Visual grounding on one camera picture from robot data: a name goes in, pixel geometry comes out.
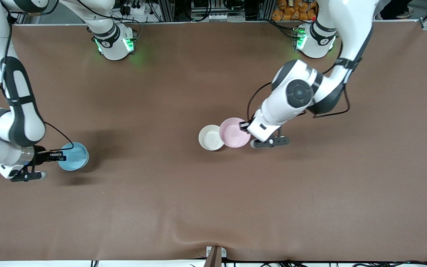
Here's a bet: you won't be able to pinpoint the white power strip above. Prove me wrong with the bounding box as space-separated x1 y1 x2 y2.
119 0 152 17

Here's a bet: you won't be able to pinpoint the blue bowl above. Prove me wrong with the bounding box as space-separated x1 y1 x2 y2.
57 142 89 171

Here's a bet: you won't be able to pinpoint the pink bowl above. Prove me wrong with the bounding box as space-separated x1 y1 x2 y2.
219 117 252 148

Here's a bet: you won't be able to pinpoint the orange snack packets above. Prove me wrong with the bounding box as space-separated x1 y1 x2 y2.
271 0 318 21

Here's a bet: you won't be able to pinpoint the camera mount post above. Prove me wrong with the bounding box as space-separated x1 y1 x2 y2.
204 245 227 267

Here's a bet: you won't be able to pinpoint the white bowl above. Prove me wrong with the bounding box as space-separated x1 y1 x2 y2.
198 125 225 151

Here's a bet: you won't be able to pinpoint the brown table mat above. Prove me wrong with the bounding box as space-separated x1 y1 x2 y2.
0 22 427 262

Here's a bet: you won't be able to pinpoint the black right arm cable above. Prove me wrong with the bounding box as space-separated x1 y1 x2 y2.
44 121 75 152

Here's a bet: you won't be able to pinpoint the person's shoe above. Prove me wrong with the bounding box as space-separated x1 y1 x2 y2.
374 0 415 20

